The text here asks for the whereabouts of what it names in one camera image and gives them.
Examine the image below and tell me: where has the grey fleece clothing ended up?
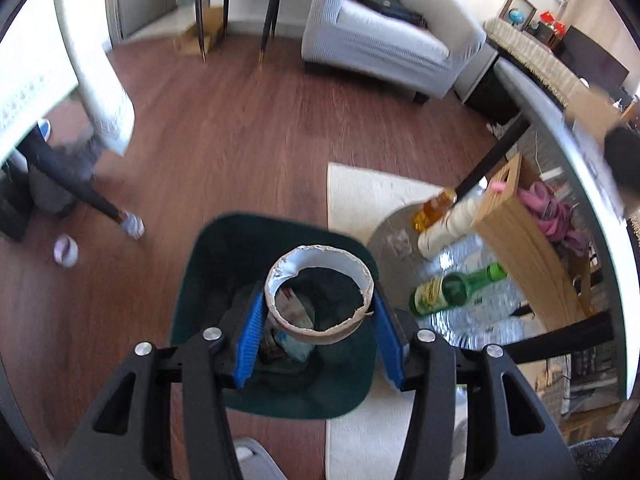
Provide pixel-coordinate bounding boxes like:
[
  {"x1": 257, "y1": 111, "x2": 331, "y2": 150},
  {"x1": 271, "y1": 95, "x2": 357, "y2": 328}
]
[{"x1": 570, "y1": 437, "x2": 621, "y2": 480}]

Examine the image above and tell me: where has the grey tape roll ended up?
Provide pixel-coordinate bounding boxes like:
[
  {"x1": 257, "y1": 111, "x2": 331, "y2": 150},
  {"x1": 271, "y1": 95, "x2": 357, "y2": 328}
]
[{"x1": 53, "y1": 235, "x2": 80, "y2": 267}]

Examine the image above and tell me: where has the dark green trash bin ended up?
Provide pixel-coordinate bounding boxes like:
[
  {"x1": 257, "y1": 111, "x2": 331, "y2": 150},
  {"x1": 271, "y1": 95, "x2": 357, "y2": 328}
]
[{"x1": 169, "y1": 214, "x2": 381, "y2": 420}]

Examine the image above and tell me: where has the white bottle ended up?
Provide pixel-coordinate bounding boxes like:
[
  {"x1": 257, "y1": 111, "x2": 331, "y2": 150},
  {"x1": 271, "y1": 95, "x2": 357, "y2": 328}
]
[{"x1": 417, "y1": 195, "x2": 483, "y2": 261}]

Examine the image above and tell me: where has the grey armchair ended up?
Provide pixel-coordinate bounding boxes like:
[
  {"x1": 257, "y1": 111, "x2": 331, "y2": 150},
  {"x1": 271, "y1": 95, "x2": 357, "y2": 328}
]
[{"x1": 301, "y1": 0, "x2": 488, "y2": 106}]

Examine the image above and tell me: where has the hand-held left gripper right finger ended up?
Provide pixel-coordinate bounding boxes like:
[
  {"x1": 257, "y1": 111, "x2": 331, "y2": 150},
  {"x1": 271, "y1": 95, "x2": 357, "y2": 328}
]
[{"x1": 372, "y1": 290, "x2": 581, "y2": 480}]

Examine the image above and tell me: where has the orange bottle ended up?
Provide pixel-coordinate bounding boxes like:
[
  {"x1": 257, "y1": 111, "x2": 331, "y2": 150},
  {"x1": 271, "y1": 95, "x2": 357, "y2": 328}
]
[{"x1": 411, "y1": 187, "x2": 457, "y2": 233}]

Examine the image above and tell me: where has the black monitor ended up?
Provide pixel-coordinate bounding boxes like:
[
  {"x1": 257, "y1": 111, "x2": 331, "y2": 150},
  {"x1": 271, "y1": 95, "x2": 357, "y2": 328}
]
[{"x1": 555, "y1": 25, "x2": 631, "y2": 91}]

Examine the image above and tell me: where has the round grey marble table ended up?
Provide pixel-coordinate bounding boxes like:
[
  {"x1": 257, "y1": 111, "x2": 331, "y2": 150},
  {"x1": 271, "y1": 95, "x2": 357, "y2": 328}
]
[{"x1": 367, "y1": 57, "x2": 633, "y2": 411}]

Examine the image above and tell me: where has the pale patterned tablecloth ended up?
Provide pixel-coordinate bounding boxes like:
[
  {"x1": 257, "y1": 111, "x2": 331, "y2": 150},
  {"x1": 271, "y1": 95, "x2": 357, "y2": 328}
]
[{"x1": 0, "y1": 0, "x2": 136, "y2": 161}]

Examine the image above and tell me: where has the desk with beige lace cloth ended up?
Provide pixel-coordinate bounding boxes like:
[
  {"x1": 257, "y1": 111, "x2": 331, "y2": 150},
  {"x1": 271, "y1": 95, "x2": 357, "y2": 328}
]
[{"x1": 484, "y1": 17, "x2": 640, "y2": 111}]

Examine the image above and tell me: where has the pink cloth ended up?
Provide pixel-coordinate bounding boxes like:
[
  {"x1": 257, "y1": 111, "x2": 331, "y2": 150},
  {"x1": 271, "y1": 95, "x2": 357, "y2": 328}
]
[{"x1": 517, "y1": 180, "x2": 581, "y2": 243}]

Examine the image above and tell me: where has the black bag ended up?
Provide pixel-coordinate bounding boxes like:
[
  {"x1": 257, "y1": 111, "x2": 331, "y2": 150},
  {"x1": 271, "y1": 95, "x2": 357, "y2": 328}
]
[{"x1": 356, "y1": 0, "x2": 428, "y2": 28}]

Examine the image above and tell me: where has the wooden picture frame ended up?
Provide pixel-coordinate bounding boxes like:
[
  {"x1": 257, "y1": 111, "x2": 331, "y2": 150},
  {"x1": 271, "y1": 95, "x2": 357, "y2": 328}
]
[{"x1": 497, "y1": 0, "x2": 538, "y2": 31}]

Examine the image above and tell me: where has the flat cardboard box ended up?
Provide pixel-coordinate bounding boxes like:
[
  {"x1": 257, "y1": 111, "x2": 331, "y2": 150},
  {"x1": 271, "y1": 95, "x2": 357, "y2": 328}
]
[{"x1": 172, "y1": 5, "x2": 226, "y2": 57}]

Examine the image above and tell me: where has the wooden box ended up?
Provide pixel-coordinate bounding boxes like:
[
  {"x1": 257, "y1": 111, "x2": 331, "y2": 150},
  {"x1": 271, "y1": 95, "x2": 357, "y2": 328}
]
[{"x1": 472, "y1": 152, "x2": 593, "y2": 331}]

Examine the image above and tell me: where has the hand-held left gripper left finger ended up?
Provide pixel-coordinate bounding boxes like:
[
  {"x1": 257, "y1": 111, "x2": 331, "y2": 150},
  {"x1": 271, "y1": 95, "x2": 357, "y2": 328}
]
[{"x1": 55, "y1": 290, "x2": 267, "y2": 480}]

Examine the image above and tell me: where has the large cardboard tape roll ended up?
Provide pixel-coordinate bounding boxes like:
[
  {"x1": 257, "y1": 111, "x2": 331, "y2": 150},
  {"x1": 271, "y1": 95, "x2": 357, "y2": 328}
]
[{"x1": 265, "y1": 245, "x2": 375, "y2": 346}]

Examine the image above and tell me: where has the green glass bottle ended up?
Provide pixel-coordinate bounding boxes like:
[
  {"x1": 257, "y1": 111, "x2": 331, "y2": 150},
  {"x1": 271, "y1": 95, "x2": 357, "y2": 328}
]
[{"x1": 409, "y1": 262, "x2": 508, "y2": 317}]

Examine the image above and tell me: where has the grey slipper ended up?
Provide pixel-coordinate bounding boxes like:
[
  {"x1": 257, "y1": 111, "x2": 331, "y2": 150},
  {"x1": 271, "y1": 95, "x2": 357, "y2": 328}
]
[{"x1": 232, "y1": 437, "x2": 283, "y2": 480}]

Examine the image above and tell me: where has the black table leg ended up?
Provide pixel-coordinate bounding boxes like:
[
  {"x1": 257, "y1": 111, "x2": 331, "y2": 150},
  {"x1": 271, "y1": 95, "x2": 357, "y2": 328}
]
[{"x1": 20, "y1": 135, "x2": 146, "y2": 240}]

